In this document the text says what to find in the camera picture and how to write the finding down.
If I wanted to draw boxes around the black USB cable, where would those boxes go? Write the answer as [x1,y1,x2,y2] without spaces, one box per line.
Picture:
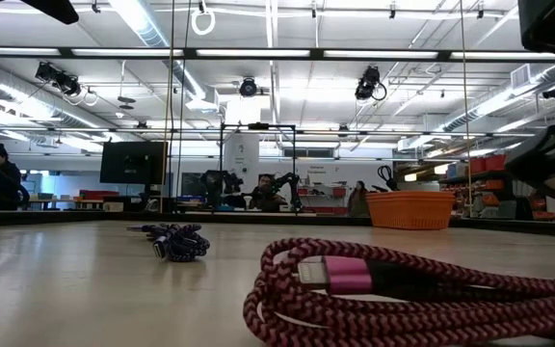
[377,165,400,193]

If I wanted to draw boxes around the magenta braided USB cable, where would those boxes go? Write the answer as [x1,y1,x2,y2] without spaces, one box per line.
[242,236,555,347]

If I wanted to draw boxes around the blue braided USB cable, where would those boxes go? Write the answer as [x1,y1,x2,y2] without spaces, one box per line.
[126,222,211,264]

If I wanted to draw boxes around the red storage bins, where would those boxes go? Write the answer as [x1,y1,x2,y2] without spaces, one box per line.
[469,153,508,174]

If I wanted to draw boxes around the grey parts bin rack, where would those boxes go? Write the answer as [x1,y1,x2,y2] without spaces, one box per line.
[438,173,517,221]

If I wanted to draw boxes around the orange plastic basket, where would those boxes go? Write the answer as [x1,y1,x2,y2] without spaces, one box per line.
[365,190,457,231]

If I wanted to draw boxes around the person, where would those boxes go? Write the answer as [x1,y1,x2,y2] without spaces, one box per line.
[0,143,31,212]
[347,180,370,217]
[250,173,288,213]

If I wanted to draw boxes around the white shelf red bins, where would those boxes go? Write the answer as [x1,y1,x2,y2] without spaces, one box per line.
[297,185,348,214]

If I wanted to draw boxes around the black bar light strips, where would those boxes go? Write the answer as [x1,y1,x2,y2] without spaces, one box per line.
[0,45,555,62]

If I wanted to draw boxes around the black monitor screen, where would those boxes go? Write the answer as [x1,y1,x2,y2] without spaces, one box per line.
[99,140,170,186]

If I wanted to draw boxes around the black hanging camera mount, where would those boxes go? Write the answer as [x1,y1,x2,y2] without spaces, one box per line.
[354,66,387,102]
[35,61,83,97]

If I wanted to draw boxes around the black background rig frame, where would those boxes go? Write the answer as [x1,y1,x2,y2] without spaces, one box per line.
[218,122,299,214]

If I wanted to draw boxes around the black overhead camera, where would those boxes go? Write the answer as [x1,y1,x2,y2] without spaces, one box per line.
[238,76,259,98]

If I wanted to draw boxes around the white hanging ring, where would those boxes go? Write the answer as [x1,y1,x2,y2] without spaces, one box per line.
[190,7,217,37]

